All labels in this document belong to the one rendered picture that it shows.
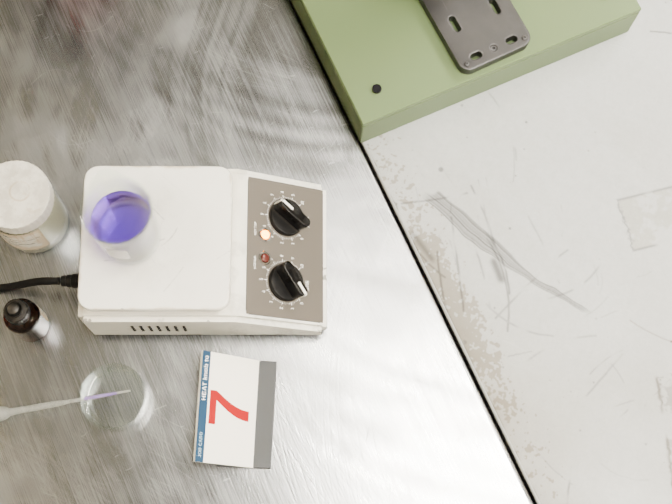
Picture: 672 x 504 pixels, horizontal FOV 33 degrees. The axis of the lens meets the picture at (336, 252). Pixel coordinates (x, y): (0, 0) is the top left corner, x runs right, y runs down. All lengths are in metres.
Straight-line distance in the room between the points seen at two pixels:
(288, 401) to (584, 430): 0.25
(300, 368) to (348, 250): 0.11
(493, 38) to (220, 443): 0.42
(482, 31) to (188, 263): 0.33
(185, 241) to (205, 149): 0.14
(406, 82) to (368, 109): 0.04
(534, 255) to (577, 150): 0.11
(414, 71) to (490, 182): 0.12
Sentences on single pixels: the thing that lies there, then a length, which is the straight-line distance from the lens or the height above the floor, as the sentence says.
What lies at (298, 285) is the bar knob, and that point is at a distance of 0.93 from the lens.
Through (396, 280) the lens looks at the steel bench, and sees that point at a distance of 1.00.
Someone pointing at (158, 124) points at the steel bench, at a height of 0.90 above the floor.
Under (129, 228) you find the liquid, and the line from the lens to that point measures 0.88.
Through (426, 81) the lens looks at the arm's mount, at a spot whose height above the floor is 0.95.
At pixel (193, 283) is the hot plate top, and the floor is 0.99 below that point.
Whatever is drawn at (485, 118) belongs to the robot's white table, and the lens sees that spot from 1.06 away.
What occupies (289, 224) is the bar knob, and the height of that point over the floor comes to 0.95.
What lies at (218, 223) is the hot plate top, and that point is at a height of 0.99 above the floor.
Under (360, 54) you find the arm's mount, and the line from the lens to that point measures 1.02.
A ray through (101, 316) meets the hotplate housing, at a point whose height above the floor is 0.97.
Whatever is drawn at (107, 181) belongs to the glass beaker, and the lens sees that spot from 0.88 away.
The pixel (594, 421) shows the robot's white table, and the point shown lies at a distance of 1.01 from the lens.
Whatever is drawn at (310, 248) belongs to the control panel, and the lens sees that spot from 0.97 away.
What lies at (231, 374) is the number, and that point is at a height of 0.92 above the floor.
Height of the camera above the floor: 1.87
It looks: 75 degrees down
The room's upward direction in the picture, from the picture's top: 5 degrees clockwise
